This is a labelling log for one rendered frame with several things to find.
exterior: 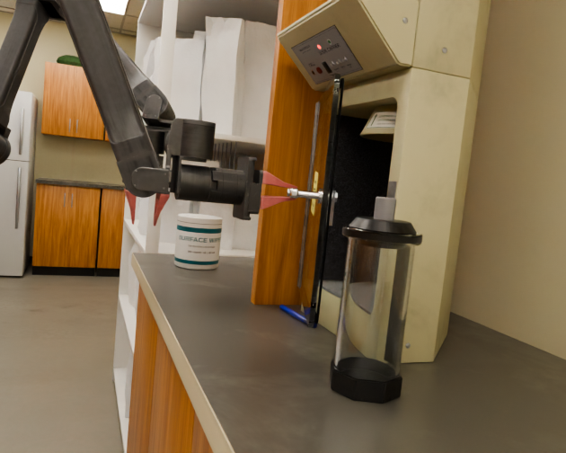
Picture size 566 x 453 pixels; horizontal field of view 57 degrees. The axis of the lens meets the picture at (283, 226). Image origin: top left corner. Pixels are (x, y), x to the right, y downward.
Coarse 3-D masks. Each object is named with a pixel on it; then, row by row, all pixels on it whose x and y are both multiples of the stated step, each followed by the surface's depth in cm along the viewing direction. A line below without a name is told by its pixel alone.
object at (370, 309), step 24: (360, 240) 67; (360, 264) 68; (384, 264) 67; (408, 264) 68; (360, 288) 68; (384, 288) 67; (408, 288) 69; (360, 312) 68; (384, 312) 68; (336, 336) 73; (360, 336) 68; (384, 336) 68; (336, 360) 72; (360, 360) 68; (384, 360) 68
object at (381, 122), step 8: (392, 104) 92; (376, 112) 94; (384, 112) 92; (392, 112) 91; (368, 120) 96; (376, 120) 92; (384, 120) 91; (392, 120) 90; (368, 128) 94; (376, 128) 92; (384, 128) 91; (392, 128) 90; (360, 136) 98; (368, 136) 102; (376, 136) 103; (384, 136) 104; (392, 136) 104
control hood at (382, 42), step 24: (336, 0) 80; (360, 0) 75; (384, 0) 76; (408, 0) 78; (312, 24) 90; (336, 24) 84; (360, 24) 79; (384, 24) 77; (408, 24) 78; (288, 48) 103; (360, 48) 83; (384, 48) 78; (408, 48) 79; (360, 72) 88; (384, 72) 85
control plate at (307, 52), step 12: (324, 36) 89; (336, 36) 86; (300, 48) 99; (312, 48) 95; (324, 48) 92; (336, 48) 89; (348, 48) 86; (300, 60) 103; (312, 60) 99; (324, 60) 95; (336, 60) 92; (348, 60) 89; (324, 72) 98; (336, 72) 95; (348, 72) 92
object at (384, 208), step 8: (376, 200) 70; (384, 200) 70; (392, 200) 70; (376, 208) 70; (384, 208) 70; (392, 208) 70; (376, 216) 70; (384, 216) 70; (392, 216) 70; (352, 224) 70; (360, 224) 69; (368, 224) 68; (376, 224) 67; (384, 224) 67; (392, 224) 67; (400, 224) 68; (408, 224) 69; (384, 232) 67; (392, 232) 67; (400, 232) 67; (408, 232) 68; (416, 232) 70
